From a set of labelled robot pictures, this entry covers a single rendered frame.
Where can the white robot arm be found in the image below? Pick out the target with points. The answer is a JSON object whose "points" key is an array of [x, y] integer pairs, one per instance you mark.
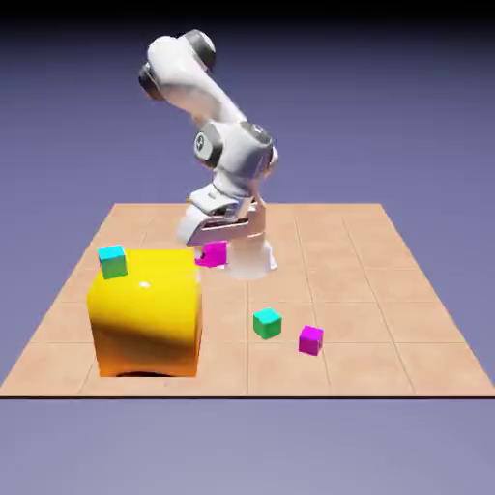
{"points": [[228, 158]]}

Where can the large yellow box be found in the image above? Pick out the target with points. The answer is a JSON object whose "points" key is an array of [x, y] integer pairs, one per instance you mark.
{"points": [[147, 309]]}

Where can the small magenta cube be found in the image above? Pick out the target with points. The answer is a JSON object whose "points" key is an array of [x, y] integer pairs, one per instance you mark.
{"points": [[213, 253], [310, 340]]}

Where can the small green cube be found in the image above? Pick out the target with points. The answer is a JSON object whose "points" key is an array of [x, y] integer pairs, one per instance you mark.
{"points": [[267, 324], [113, 263]]}

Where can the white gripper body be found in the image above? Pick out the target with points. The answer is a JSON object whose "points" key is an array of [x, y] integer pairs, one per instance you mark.
{"points": [[216, 230]]}

